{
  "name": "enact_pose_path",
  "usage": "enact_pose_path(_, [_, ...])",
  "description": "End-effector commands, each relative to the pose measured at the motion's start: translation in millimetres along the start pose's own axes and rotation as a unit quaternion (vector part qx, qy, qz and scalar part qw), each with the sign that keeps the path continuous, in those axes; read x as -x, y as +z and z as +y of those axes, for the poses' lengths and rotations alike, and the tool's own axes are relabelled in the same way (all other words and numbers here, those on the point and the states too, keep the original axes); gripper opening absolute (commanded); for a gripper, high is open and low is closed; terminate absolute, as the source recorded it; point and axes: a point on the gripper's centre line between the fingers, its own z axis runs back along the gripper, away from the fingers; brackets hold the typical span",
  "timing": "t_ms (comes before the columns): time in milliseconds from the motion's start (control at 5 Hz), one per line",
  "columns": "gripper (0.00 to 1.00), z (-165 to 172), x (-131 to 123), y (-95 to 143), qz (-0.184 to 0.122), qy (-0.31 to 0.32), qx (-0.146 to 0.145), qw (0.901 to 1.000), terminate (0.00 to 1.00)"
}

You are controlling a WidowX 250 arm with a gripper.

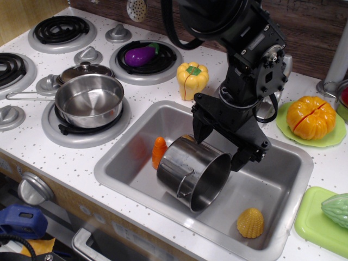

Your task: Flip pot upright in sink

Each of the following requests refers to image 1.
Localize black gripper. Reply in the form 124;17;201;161
192;93;271;172

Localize steel pot with handles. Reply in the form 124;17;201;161
157;134;232;213

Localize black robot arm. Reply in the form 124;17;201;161
161;1;292;171

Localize steel sink basin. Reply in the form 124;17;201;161
94;101;313;260

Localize steel pot at right edge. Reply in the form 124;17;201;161
323;79;347;124

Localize steel pot lid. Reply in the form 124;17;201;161
56;61;115;85

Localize silver toy faucet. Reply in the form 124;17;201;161
257;54;293;123

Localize orange toy carrot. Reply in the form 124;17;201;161
152;136;167;169

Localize yellow toy bell pepper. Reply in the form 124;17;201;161
176;62;209;101

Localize yellow toy corn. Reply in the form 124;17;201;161
237;208;264;239

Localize orange toy pumpkin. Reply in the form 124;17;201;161
286;96;336;140

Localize black coil burner back right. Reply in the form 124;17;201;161
109;40;183;86

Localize black coil burner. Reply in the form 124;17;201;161
109;40;183;86
41;98;132;148
28;15;97;54
1;53;37;100

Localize purple toy eggplant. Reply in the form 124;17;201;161
124;42;160;67

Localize light green square plate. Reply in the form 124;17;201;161
294;187;347;258

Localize green toy bitter gourd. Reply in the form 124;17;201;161
321;193;347;228

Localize grey metal pole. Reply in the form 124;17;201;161
316;23;347;98

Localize grey stove knob top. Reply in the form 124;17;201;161
105;24;132;44

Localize hanging perforated skimmer spoon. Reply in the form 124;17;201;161
126;0;148;23

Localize grey stove knob middle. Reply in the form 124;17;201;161
74;46;103;65

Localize black coil burner front right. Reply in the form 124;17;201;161
41;98;132;148

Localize grey stove knob under lid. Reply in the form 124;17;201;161
36;74;60;92

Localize grey oven knob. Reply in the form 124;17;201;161
17;172;54;206

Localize black coil burner back left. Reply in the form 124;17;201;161
28;15;97;54

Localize blue clamp tool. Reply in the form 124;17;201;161
1;204;48;239

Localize grey stove knob left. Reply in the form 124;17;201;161
1;105;26;131

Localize black coil burner front left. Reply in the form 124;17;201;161
1;53;37;100

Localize steel saucepan with handle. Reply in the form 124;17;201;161
5;73;125;129

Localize silver oven door handle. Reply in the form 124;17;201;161
71;228;110;261

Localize black cable bottom left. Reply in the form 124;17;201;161
0;233;38;261

